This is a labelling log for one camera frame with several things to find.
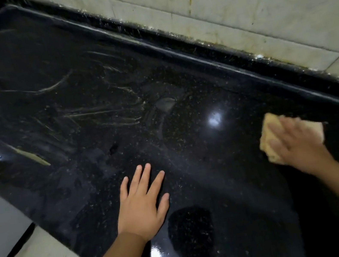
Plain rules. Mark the person's right hand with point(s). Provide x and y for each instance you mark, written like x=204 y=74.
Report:
x=300 y=149

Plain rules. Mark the person's left hand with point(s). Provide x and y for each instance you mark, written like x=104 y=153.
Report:
x=139 y=209

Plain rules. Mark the person's left thumb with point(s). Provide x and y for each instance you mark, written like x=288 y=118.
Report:
x=164 y=206

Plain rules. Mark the person's left little finger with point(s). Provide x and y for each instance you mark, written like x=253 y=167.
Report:
x=123 y=189

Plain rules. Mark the person's left middle finger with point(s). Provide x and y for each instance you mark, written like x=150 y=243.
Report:
x=143 y=179

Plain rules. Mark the person's right fingers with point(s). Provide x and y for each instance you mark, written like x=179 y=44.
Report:
x=280 y=138

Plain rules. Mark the yellow cleaning sponge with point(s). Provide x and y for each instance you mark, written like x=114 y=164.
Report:
x=270 y=141

